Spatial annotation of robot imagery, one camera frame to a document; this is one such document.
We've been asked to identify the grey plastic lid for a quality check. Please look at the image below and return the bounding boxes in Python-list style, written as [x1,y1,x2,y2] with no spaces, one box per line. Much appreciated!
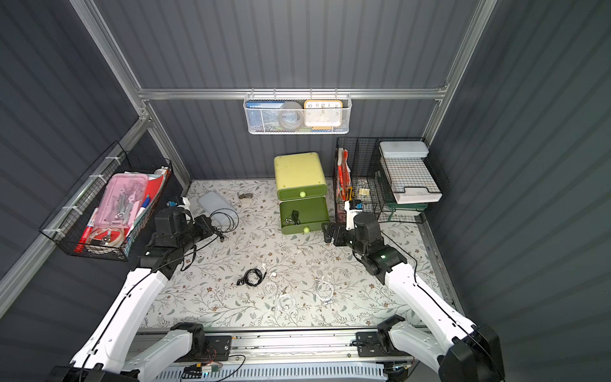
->
[197,191,236,217]

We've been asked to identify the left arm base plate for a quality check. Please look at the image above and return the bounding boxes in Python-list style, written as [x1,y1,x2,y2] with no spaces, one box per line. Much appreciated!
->
[189,335,232,362]

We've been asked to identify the black wire side basket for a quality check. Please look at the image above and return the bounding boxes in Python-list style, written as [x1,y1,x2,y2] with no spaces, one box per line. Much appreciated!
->
[40,143,173,262]

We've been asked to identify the white wire wall basket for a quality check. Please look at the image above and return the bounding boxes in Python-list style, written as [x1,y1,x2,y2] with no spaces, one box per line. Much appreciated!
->
[243,95,353,135]

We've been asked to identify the red scissors in organizer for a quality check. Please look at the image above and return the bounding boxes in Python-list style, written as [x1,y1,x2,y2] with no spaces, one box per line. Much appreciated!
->
[336,147,351,202]

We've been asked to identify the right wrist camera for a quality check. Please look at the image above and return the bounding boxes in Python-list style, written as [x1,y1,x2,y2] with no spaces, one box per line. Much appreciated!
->
[344,199,363,231]

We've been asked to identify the yellow white clock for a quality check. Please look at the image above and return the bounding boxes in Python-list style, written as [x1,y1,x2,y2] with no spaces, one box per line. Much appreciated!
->
[303,100,344,129]

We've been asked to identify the black wire desk organizer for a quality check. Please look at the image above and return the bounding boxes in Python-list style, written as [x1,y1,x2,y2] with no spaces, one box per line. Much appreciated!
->
[336,136,450,224]

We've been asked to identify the grey tape roll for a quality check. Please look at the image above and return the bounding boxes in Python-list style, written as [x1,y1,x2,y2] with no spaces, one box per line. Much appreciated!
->
[278,101,303,131]

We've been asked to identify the black earphones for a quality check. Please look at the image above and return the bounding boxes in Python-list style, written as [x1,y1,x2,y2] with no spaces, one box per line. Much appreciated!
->
[236,267,267,287]
[210,208,240,242]
[284,210,301,225]

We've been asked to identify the blue box in basket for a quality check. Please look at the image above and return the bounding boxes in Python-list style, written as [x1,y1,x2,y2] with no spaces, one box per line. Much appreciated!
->
[243,100,285,135]

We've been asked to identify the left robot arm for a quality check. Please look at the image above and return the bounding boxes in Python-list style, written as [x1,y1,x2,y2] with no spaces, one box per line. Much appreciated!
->
[46,205,220,381]

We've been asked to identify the white grid paper tray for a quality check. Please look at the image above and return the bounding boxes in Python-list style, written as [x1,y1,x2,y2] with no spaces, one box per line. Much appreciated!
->
[379,141,442,205]

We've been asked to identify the green yellow drawer cabinet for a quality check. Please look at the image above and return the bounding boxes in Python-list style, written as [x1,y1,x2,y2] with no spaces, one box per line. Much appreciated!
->
[274,152,331,235]

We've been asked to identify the green drawer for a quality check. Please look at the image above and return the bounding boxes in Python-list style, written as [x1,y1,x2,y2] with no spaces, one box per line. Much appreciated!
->
[279,197,329,235]

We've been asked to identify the pink pencil case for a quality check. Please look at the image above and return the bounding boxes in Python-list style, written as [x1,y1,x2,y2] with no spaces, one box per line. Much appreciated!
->
[94,173,148,229]

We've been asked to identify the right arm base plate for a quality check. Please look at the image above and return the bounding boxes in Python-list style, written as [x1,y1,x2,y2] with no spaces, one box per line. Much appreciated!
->
[351,331,409,358]

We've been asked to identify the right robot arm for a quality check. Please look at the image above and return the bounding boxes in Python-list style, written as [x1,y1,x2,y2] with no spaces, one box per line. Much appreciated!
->
[322,213,506,381]

